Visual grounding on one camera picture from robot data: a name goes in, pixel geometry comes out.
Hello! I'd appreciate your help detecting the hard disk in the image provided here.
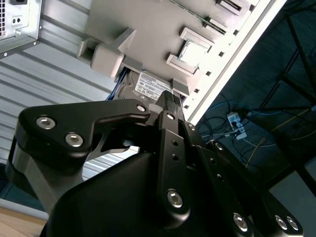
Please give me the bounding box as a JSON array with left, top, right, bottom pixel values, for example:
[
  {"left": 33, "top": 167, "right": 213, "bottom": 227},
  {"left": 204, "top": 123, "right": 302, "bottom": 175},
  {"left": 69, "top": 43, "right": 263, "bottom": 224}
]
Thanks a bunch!
[{"left": 106, "top": 68, "right": 185, "bottom": 109}]

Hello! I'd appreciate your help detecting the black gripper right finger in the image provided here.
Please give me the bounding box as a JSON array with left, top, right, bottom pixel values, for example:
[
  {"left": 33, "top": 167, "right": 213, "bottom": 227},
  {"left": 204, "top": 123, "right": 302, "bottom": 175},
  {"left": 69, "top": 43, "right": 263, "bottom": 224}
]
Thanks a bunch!
[{"left": 174, "top": 95, "right": 304, "bottom": 237}]

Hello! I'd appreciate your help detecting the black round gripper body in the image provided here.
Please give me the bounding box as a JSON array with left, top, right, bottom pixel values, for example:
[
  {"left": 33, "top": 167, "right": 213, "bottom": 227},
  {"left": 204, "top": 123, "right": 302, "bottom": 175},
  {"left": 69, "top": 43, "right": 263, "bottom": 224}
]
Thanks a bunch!
[{"left": 40, "top": 123, "right": 233, "bottom": 237}]

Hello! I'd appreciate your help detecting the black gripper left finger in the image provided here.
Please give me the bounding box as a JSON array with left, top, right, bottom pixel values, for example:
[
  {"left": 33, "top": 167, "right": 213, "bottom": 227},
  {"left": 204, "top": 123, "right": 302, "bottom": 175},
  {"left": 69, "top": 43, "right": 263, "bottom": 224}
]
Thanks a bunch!
[{"left": 4, "top": 91, "right": 192, "bottom": 223}]

